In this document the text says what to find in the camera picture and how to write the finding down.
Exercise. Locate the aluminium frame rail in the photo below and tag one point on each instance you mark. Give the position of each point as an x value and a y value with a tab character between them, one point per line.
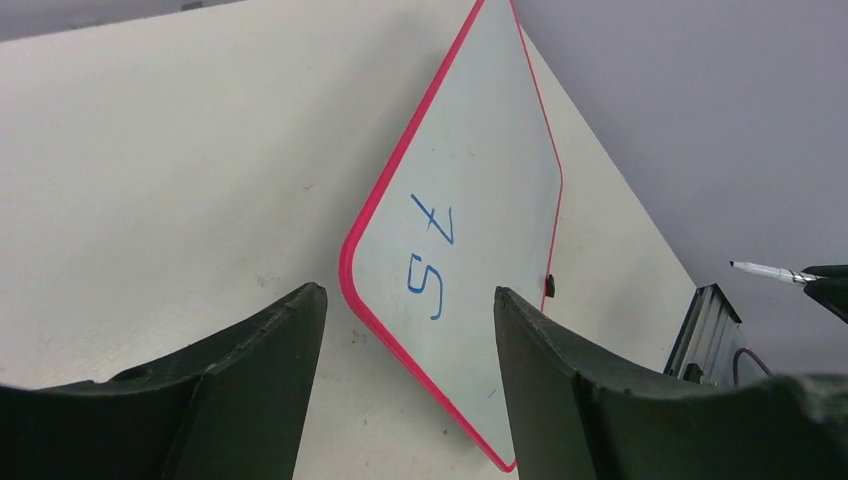
710	348

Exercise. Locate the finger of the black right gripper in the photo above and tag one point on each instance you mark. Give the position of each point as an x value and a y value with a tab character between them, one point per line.
827	270
830	293

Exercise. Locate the pink framed whiteboard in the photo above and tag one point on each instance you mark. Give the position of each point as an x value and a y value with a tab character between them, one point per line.
467	202

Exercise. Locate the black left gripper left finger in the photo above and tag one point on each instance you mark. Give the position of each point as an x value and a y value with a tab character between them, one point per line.
230	406

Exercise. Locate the black right whiteboard foot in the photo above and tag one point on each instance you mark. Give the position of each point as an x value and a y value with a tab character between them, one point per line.
550	287

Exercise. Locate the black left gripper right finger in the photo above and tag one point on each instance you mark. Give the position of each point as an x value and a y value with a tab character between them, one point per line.
579	411

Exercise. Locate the blue white whiteboard marker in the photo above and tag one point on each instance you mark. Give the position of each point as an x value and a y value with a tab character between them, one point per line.
778	274

